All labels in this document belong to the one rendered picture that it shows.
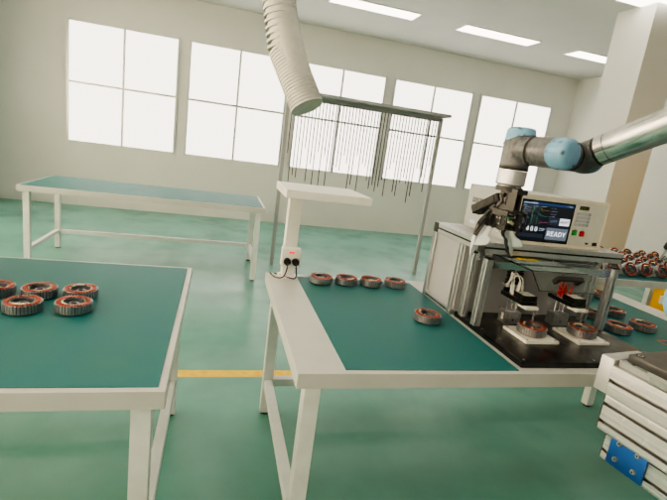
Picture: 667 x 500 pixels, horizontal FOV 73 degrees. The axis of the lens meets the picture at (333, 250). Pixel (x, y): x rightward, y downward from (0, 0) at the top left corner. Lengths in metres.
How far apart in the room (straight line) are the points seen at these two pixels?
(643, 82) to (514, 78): 3.80
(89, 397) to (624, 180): 5.65
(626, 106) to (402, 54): 3.93
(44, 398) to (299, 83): 1.59
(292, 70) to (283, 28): 0.20
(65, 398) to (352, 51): 7.50
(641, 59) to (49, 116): 7.77
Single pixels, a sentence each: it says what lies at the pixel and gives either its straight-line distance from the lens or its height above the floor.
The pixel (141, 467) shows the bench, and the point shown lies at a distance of 1.42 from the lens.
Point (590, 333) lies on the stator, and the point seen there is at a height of 0.81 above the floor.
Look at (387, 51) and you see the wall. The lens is 8.43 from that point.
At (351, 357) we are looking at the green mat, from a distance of 1.48.
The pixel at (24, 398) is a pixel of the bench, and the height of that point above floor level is 0.73.
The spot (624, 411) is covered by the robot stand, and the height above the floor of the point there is 0.89.
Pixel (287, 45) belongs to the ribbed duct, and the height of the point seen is 1.82.
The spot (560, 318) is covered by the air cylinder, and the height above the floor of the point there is 0.80.
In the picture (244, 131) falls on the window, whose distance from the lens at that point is 7.82.
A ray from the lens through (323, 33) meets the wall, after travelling 8.16.
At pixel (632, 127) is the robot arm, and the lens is 1.28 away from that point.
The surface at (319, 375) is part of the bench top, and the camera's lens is 1.36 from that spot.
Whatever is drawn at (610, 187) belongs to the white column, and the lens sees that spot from 5.94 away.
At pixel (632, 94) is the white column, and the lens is 6.01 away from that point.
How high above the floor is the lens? 1.39
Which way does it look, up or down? 13 degrees down
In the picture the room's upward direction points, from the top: 8 degrees clockwise
